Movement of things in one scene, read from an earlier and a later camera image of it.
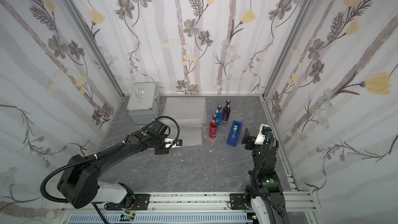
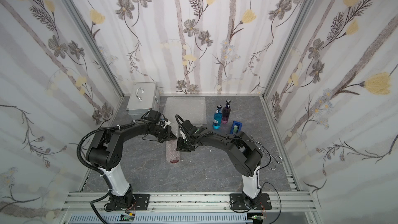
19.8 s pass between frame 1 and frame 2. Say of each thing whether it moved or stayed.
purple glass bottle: stayed
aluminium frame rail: stayed
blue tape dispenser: stayed
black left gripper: moved
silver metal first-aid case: stayed
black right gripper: moved
